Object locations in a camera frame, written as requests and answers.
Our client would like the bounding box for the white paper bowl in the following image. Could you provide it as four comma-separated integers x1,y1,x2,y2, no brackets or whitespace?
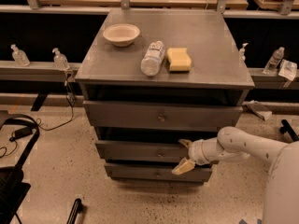
103,23,140,47

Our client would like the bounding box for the black caster base right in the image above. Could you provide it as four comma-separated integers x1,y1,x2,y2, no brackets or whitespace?
279,119,299,142

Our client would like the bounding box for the black cable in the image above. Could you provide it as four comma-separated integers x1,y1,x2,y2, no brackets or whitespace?
36,81,77,133

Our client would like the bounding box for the clear plastic water bottle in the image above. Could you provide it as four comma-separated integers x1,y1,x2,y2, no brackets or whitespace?
140,41,165,77

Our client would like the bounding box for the clear pump bottle far left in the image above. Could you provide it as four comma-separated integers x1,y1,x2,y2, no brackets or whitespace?
10,44,30,66

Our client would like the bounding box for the upright clear water bottle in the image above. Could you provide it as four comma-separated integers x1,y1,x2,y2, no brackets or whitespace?
263,47,285,74

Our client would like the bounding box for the grey top drawer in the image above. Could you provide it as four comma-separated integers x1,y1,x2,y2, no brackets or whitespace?
83,101,242,132

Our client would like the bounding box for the black bar on floor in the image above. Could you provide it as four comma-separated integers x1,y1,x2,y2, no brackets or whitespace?
66,198,82,224

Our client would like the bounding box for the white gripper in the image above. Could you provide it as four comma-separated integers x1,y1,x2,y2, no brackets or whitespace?
172,139,206,175

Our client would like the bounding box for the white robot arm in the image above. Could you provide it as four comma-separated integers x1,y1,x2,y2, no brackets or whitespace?
172,126,299,224

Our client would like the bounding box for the clear plastic packet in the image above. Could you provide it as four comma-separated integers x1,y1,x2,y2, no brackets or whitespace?
278,59,297,81

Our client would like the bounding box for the black chair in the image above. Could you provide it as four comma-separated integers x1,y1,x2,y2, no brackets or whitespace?
0,110,40,224

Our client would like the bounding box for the grey drawer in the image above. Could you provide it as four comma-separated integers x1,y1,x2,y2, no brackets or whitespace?
95,140,188,163
83,101,242,132
105,162,212,183

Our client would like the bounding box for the yellow sponge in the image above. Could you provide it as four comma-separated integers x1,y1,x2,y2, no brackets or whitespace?
167,48,192,72

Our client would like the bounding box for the clear pump bottle right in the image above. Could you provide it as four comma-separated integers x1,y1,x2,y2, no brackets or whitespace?
239,43,249,61

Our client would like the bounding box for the clear pump bottle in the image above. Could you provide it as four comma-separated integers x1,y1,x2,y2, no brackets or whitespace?
52,48,70,71
239,43,249,61
10,44,30,66

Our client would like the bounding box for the grey bottom drawer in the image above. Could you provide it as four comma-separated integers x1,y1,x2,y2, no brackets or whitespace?
105,162,212,183

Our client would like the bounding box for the black power adapter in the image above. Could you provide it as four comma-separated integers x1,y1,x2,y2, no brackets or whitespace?
9,127,33,142

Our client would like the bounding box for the grey drawer cabinet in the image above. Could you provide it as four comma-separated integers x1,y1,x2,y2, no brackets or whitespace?
76,9,254,169

